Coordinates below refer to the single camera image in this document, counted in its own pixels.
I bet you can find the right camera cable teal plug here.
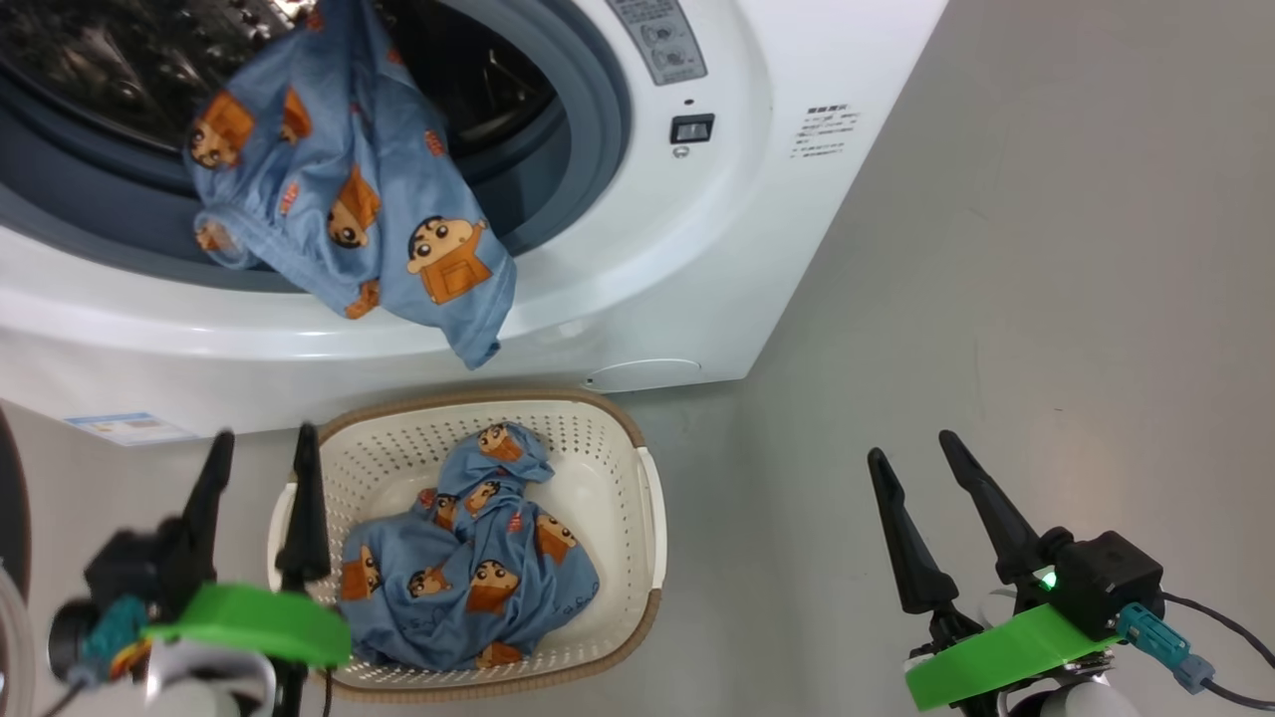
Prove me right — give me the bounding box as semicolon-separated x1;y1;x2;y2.
1116;592;1275;711

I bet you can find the washing machine drum opening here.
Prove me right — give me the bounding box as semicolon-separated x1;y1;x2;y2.
0;0;559;180

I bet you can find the camera cable teal plug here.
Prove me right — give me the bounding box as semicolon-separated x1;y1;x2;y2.
40;596;150;717
1116;592;1275;711

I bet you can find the cream perforated laundry basket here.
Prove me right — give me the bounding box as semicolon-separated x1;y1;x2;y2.
267;388;666;703

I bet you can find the grey warning label sticker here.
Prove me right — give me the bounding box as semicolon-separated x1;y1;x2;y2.
606;0;708;87

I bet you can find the blue energy label sticker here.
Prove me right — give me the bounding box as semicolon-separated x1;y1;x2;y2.
65;411;200;446

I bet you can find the round white filter cover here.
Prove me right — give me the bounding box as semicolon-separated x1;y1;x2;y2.
588;358;703;392

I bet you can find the left camera cable teal plug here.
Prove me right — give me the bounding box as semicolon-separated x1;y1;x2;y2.
40;596;150;717

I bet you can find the black round glass washer door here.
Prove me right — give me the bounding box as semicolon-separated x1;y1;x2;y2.
0;403;36;717

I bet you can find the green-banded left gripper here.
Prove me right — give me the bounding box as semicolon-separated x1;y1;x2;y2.
142;422;352;717

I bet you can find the white front-load washing machine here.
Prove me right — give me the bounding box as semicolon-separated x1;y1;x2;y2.
0;0;949;439

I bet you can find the blue cartoon print garment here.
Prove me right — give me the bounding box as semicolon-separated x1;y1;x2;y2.
339;422;601;671
184;0;519;369

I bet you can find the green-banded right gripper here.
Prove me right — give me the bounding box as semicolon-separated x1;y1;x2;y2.
867;429;1125;717

